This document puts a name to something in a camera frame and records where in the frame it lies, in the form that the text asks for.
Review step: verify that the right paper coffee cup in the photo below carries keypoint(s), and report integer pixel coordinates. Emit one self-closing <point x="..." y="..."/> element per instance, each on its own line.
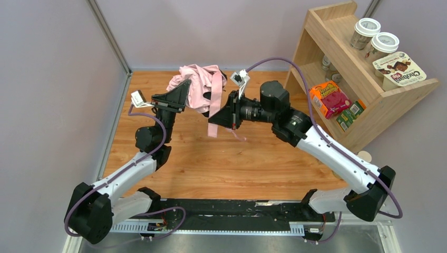
<point x="382" y="44"/>

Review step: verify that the green snack box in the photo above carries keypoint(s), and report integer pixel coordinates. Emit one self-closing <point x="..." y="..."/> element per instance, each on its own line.
<point x="347" y="117"/>

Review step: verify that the left paper coffee cup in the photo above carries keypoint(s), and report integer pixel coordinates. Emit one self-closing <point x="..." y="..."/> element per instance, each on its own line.
<point x="364" y="30"/>

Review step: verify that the wooden shelf rack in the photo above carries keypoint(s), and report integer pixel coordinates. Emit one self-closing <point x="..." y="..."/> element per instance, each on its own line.
<point x="326" y="32"/>

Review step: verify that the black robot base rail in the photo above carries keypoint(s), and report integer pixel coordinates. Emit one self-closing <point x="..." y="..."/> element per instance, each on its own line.
<point x="231" y="217"/>

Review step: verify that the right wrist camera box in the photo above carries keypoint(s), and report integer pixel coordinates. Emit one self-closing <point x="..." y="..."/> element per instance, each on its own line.
<point x="241" y="79"/>

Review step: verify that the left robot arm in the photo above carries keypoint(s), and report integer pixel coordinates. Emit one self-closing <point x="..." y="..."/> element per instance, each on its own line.
<point x="95" y="208"/>

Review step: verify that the yellow-green juice bottle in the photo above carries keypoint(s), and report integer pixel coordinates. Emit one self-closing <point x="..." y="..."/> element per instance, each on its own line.
<point x="364" y="155"/>

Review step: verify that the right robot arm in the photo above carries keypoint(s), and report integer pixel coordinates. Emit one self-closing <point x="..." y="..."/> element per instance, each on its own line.
<point x="368" y="185"/>

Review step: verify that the paper coffee cup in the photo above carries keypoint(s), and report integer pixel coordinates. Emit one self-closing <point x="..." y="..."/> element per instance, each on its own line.
<point x="364" y="30"/>
<point x="382" y="44"/>

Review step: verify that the pink folding umbrella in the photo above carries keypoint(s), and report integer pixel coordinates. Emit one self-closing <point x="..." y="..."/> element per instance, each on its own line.
<point x="206" y="88"/>

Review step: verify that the Chobani flip yogurt pack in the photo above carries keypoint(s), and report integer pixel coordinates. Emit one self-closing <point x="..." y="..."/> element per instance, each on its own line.
<point x="398" y="70"/>

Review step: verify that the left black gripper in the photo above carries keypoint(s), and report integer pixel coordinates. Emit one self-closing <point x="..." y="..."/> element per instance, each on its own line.
<point x="167" y="104"/>

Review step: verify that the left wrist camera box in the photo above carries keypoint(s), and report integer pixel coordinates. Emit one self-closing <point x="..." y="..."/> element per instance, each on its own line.
<point x="138" y="100"/>

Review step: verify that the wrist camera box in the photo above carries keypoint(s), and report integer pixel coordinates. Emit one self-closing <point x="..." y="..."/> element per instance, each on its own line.
<point x="138" y="100"/>
<point x="241" y="79"/>

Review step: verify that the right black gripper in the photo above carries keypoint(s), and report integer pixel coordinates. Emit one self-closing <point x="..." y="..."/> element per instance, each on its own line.
<point x="235" y="110"/>

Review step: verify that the glass jar on shelf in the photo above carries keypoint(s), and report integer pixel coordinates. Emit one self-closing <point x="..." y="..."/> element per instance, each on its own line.
<point x="331" y="73"/>

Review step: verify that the orange pink snack box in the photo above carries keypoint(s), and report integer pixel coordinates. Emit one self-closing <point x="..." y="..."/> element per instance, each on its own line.
<point x="329" y="99"/>

